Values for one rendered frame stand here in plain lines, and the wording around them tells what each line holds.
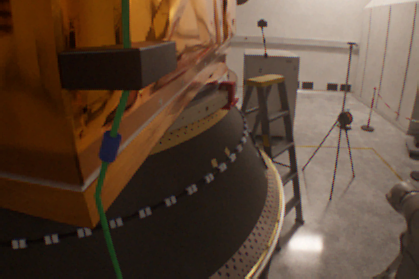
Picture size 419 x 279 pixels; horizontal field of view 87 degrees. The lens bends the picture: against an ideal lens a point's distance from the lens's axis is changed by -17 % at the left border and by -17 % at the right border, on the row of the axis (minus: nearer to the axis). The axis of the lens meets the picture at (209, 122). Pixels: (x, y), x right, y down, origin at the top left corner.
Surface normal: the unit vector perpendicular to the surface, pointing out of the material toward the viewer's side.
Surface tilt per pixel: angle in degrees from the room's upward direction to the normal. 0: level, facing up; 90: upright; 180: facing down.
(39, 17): 90
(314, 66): 90
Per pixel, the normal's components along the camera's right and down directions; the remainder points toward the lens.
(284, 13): -0.13, 0.34
